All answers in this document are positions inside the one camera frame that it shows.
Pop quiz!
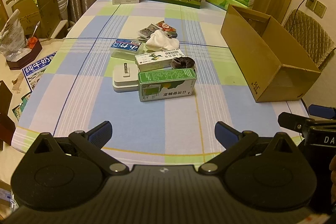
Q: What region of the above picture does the silver foil bag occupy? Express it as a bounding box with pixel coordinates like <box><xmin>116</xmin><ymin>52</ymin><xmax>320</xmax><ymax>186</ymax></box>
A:
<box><xmin>1</xmin><ymin>9</ymin><xmax>26</xmax><ymax>61</ymax></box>

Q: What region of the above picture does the white long medicine box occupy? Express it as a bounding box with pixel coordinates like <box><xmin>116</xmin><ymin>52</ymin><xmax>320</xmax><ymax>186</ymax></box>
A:
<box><xmin>135</xmin><ymin>49</ymin><xmax>185</xmax><ymax>72</ymax></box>

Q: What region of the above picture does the black charging cable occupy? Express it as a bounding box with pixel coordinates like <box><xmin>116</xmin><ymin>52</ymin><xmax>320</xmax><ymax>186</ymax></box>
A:
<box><xmin>284</xmin><ymin>0</ymin><xmax>310</xmax><ymax>28</ymax></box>

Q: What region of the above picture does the dark candy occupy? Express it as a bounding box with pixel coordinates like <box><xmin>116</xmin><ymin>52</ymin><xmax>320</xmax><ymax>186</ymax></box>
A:
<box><xmin>170</xmin><ymin>57</ymin><xmax>195</xmax><ymax>69</ymax></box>

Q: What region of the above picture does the dark wooden tray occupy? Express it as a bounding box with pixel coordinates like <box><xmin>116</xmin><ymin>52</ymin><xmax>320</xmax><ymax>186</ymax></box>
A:
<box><xmin>6</xmin><ymin>40</ymin><xmax>42</xmax><ymax>71</ymax></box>

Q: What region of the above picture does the red snack packet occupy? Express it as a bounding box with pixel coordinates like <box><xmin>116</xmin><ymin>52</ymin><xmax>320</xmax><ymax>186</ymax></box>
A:
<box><xmin>156</xmin><ymin>20</ymin><xmax>176</xmax><ymax>32</ymax></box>

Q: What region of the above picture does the green medicine box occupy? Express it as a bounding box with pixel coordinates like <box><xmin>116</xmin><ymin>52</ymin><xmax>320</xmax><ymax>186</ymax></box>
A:
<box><xmin>138</xmin><ymin>68</ymin><xmax>197</xmax><ymax>102</ymax></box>

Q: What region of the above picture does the wall socket with plug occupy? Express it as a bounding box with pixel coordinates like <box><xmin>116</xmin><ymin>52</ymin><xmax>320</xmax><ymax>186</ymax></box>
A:
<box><xmin>305</xmin><ymin>0</ymin><xmax>317</xmax><ymax>11</ymax></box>

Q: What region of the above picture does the white cloth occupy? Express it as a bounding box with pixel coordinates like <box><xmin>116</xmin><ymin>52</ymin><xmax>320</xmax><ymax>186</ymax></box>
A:
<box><xmin>145</xmin><ymin>30</ymin><xmax>180</xmax><ymax>52</ymax></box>

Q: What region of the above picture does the person right hand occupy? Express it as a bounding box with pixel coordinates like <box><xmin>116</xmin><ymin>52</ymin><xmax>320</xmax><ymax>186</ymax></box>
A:
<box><xmin>329</xmin><ymin>156</ymin><xmax>336</xmax><ymax>203</ymax></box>

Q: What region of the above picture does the milk flyer paper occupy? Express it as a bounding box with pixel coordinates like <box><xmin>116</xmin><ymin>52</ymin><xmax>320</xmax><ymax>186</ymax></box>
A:
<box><xmin>22</xmin><ymin>52</ymin><xmax>56</xmax><ymax>92</ymax></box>

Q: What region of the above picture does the brown cardboard box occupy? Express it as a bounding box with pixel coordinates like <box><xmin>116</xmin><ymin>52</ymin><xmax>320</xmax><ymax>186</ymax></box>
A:
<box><xmin>221</xmin><ymin>5</ymin><xmax>321</xmax><ymax>102</ymax></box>

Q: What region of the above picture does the blue labelled clear case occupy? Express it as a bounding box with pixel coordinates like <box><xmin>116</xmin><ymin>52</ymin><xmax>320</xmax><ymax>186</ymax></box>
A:
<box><xmin>110</xmin><ymin>39</ymin><xmax>144</xmax><ymax>61</ymax></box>

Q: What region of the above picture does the white power adapter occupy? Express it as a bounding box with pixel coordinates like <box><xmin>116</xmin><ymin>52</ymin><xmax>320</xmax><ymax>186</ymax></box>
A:
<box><xmin>112</xmin><ymin>63</ymin><xmax>139</xmax><ymax>93</ymax></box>

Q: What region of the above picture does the brown cardboard carton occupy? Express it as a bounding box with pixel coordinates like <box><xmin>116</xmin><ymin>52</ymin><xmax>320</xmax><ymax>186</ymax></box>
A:
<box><xmin>12</xmin><ymin>0</ymin><xmax>62</xmax><ymax>39</ymax></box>

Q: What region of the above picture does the grey snack packet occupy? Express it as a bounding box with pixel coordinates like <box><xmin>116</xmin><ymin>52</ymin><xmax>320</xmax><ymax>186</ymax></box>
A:
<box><xmin>138</xmin><ymin>24</ymin><xmax>159</xmax><ymax>40</ymax></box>

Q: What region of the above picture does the checkered tablecloth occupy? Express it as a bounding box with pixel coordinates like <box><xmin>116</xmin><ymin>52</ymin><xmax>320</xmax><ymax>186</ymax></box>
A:
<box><xmin>12</xmin><ymin>0</ymin><xmax>306</xmax><ymax>165</ymax></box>

